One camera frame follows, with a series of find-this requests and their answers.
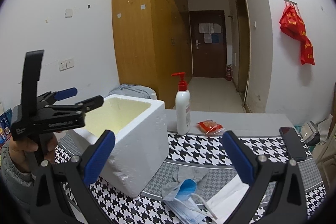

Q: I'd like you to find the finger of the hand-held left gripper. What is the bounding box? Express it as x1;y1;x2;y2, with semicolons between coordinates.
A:
37;87;78;106
45;95;105;117

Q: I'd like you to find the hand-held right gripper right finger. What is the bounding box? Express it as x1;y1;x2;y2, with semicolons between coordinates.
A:
222;130;309;224

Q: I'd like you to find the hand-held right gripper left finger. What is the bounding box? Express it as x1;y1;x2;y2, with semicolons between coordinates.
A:
30;130;116;224

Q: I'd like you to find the white foam box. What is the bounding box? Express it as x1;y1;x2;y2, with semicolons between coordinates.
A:
66;94;170;198

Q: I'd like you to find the blue cup face mask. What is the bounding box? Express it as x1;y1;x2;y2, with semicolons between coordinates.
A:
176;179;198;199

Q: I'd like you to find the light blue surgical mask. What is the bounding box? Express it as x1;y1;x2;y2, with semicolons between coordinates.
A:
161;182;208;223

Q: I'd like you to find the person's left forearm grey sleeve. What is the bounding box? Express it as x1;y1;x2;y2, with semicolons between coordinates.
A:
1;148;37;214

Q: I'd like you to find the person's left hand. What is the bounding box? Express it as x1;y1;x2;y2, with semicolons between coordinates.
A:
8;132;58;174

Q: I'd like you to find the black white houndstooth cloth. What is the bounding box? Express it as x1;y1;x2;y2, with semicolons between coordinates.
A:
54;132;328;224

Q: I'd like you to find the blue snack packet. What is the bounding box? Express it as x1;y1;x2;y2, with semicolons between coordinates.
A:
0;109;12;146

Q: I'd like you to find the red snack packet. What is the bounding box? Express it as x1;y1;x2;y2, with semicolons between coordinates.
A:
196;120;226;135

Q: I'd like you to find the grey blue clothing pile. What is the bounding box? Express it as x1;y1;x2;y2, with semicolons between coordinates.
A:
109;84;158;100

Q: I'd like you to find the black smartphone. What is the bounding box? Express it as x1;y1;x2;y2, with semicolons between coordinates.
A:
279;127;307;161

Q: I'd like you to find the white pump bottle red cap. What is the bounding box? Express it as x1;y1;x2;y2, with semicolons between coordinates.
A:
171;72;191;135

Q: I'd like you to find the wooden wardrobe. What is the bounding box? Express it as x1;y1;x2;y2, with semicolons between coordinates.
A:
112;0;193;109

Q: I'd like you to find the clear plastic bag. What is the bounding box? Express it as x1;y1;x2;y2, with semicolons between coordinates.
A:
299;114;336;146

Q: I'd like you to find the dark brown door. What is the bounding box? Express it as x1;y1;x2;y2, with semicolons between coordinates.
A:
189;10;227;79

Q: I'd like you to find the blue door notice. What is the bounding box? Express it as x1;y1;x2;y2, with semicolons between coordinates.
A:
204;33;219;44

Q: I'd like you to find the red plastic bag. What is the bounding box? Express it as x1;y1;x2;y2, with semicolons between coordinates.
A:
299;35;315;65
279;5;306;38

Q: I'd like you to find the white door notice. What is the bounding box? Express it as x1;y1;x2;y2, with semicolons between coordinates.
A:
199;23;221;33

